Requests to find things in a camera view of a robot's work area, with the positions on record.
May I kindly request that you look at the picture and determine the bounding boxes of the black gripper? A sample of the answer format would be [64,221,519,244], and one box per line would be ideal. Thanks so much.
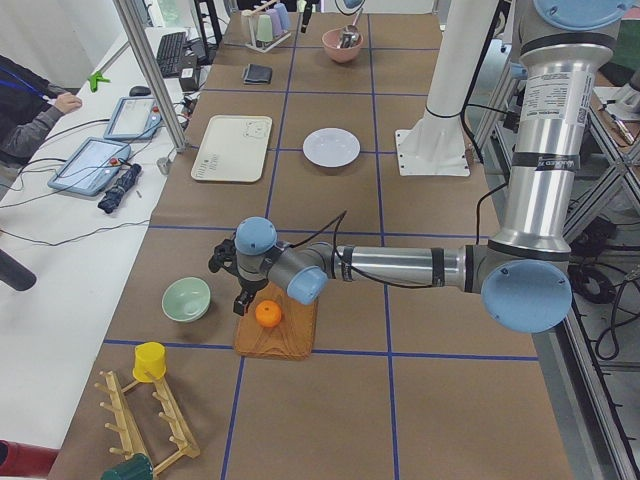
[208,231,273,316]

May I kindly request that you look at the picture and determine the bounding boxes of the orange fruit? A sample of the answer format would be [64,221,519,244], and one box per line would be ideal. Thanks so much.
[255,300,282,328]

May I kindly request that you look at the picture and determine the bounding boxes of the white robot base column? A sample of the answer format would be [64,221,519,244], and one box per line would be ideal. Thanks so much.
[395,0,499,176]

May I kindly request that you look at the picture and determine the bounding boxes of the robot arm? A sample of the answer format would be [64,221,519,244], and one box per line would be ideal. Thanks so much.
[209,1,631,333]

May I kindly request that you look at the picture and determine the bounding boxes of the cream bear tray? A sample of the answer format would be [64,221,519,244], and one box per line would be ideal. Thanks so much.
[191,115,272,183]

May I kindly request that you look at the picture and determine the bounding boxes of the light green bowl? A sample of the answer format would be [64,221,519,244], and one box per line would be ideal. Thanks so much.
[161,277,211,323]

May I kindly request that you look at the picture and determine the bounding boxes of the yellow plastic cup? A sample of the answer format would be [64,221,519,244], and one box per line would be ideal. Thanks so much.
[132,342,167,383]

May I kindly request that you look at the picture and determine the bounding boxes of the wooden cup drying rack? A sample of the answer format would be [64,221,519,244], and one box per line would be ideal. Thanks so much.
[94,370,201,479]

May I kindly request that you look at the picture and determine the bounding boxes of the dark blue folded umbrella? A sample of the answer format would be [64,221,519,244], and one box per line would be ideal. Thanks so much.
[98,164,142,214]

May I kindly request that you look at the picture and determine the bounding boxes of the white round plate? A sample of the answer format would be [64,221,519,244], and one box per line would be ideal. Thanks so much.
[302,128,361,168]

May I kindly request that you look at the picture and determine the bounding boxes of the dark green cup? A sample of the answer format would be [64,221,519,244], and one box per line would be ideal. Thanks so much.
[100,453,154,480]

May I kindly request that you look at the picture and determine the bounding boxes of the near teach pendant tablet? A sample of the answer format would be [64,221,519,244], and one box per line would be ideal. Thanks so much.
[47,137,131,197]

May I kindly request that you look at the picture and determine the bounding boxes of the teach pendant tablet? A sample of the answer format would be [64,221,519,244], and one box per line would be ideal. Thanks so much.
[47,137,131,197]
[103,96,162,141]

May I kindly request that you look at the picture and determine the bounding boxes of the far teach pendant tablet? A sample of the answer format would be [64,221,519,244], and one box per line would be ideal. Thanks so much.
[103,96,162,141]

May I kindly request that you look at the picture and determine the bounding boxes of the grey folded cloth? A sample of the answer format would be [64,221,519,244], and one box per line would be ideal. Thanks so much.
[242,63,273,85]

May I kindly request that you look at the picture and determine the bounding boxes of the black computer mouse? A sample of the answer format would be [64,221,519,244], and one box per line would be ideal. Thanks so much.
[129,86,151,97]

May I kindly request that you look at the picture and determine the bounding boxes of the black keyboard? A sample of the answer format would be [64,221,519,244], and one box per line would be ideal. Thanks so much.
[156,32,187,78]

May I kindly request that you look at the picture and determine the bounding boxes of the mint green cup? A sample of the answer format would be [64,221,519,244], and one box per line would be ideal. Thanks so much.
[256,14,273,43]

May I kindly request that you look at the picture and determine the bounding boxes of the pink bowl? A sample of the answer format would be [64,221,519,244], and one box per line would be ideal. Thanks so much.
[321,28,364,64]

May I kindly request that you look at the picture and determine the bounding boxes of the lilac cup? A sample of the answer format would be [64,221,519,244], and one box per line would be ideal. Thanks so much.
[265,8,282,37]

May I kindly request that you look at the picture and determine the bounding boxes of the blue cup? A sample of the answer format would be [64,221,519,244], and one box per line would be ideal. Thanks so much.
[274,3,290,31]

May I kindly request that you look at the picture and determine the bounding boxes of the metal spoon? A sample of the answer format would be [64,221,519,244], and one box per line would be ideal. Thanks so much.
[338,9,362,49]

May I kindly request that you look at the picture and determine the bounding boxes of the seated person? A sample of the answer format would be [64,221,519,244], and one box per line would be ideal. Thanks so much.
[1,56,83,167]

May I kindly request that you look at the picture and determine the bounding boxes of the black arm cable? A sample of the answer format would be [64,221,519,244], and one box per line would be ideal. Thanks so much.
[287,209,509,290]

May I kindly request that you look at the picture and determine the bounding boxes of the white wire cup rack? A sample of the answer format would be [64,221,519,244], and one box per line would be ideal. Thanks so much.
[241,4,291,53]

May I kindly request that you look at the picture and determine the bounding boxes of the aluminium frame post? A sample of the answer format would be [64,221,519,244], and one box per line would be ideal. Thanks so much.
[113,0,187,153]

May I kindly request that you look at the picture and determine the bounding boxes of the wooden rack handle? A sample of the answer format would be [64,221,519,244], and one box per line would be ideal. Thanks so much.
[238,0,279,15]

